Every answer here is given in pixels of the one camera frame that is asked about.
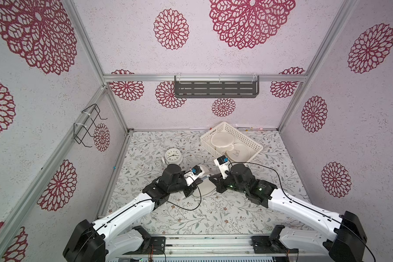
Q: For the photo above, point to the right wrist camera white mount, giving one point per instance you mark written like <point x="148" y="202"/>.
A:
<point x="223" y="165"/>

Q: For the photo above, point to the flat white mesh bag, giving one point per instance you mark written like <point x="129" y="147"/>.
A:
<point x="240" y="153"/>

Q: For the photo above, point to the white round alarm clock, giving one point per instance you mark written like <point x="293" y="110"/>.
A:
<point x="172" y="156"/>

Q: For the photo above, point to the white mesh bag blue trim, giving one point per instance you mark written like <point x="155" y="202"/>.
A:
<point x="206" y="187"/>

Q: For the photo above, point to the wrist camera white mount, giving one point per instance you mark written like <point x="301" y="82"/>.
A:
<point x="223" y="165"/>
<point x="197" y="172"/>

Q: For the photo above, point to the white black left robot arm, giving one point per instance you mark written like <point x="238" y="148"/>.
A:
<point x="105" y="239"/>

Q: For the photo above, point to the black wire wall rack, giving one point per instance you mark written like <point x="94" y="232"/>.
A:
<point x="82" y="129"/>

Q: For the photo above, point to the dark grey wall shelf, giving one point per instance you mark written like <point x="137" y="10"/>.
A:
<point x="216" y="89"/>

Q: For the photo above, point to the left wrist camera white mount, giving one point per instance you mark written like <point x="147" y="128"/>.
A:
<point x="197" y="172"/>

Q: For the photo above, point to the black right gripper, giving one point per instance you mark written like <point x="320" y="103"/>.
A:
<point x="220" y="184"/>

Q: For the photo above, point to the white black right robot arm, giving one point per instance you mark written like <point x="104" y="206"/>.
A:
<point x="341" y="236"/>

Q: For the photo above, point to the white perforated plastic basket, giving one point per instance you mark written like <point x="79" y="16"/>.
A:
<point x="254" y="147"/>

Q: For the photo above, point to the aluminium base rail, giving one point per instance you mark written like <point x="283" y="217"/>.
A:
<point x="220" y="248"/>

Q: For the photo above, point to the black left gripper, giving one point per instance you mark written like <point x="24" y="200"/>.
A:
<point x="191" y="188"/>

